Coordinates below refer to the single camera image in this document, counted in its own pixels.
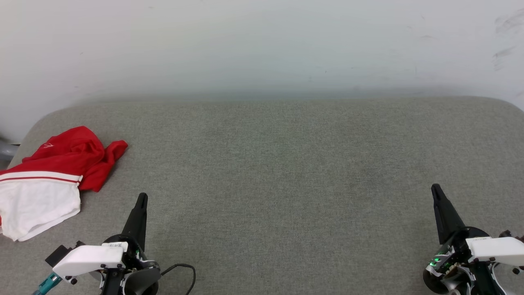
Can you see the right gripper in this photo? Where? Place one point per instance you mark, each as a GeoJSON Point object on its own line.
{"type": "Point", "coordinates": [458, 246]}

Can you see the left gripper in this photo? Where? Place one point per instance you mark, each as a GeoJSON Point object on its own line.
{"type": "Point", "coordinates": [133, 256]}

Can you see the red and white basketball jersey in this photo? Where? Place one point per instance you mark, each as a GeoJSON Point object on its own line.
{"type": "Point", "coordinates": [61, 155]}

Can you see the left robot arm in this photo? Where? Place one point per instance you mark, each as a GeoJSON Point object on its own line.
{"type": "Point", "coordinates": [143, 282]}

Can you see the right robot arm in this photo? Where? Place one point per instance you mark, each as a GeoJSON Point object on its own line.
{"type": "Point", "coordinates": [485, 282]}

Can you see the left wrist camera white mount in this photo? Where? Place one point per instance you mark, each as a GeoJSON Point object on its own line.
{"type": "Point", "coordinates": [86, 258]}

